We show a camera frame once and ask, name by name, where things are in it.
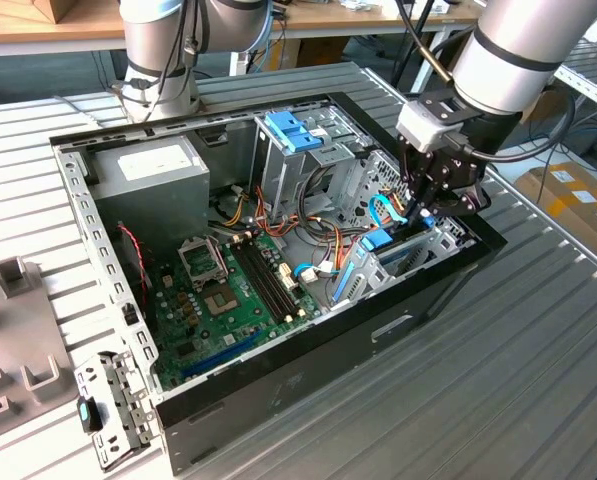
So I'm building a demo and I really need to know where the metal socket cover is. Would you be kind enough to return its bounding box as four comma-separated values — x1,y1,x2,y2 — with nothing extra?
177,237,229,291

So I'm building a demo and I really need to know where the labelled cardboard box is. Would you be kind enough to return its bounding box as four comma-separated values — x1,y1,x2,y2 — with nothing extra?
515,162,597,261

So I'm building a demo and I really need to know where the brown angular cardboard box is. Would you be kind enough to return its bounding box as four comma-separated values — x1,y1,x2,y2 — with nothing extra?
32,0,123,25

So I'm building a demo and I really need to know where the open black PC case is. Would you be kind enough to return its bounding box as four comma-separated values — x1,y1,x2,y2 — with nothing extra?
49,91,508,476

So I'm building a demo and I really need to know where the black RAM slot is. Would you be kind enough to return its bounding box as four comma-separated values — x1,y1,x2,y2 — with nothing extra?
245,237,300,321
231,240,287,325

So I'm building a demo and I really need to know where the green motherboard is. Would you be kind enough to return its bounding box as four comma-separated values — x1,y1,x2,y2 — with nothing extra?
150,229,324,394

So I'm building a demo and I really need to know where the metal drive cage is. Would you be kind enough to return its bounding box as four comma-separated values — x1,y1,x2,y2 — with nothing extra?
250,107,374,224

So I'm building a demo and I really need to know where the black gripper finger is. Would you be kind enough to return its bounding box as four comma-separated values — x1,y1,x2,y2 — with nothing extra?
397,135,428,226
415,179,493,226

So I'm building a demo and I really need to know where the grey parts rack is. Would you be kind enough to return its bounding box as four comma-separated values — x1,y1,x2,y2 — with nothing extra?
0,257,79,446

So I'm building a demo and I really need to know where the white connector blue wire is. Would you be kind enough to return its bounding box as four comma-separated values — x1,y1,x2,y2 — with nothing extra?
293,262,340,285

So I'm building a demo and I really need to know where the blue data wire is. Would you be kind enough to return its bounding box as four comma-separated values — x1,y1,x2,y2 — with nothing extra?
369,194,409,227

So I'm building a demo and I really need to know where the long wooden desk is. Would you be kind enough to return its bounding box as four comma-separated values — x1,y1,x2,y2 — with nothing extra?
0,0,484,96

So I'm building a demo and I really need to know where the large brown cardboard box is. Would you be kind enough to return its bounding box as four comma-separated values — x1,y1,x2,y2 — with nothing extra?
520,87,577,126

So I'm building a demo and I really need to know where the black teal case latch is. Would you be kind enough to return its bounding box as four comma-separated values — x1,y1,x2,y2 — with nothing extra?
76,396,104,434

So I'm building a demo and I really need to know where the orange black wire bundle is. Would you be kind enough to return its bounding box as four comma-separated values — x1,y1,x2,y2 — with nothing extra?
255,184,364,274

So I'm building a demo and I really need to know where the grey power supply unit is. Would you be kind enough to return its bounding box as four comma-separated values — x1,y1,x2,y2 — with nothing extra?
85,134,212,251

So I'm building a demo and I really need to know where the CPU socket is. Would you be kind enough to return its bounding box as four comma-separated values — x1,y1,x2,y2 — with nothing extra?
201,282,242,319

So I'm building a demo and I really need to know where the small brown cardboard box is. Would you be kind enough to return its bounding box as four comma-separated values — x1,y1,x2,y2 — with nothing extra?
277,37,352,71

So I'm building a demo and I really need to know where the black case fan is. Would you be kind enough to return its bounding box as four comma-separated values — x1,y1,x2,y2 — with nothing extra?
113,222,155,326

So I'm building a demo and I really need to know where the blue plastic drive latch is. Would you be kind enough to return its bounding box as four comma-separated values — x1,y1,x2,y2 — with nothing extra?
266,110,325,154

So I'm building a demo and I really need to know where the metal disk bay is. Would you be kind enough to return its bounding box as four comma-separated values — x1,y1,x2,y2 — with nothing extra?
327,149,479,311

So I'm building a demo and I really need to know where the blue expansion slot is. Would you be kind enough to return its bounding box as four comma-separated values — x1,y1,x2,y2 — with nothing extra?
182,330,264,379

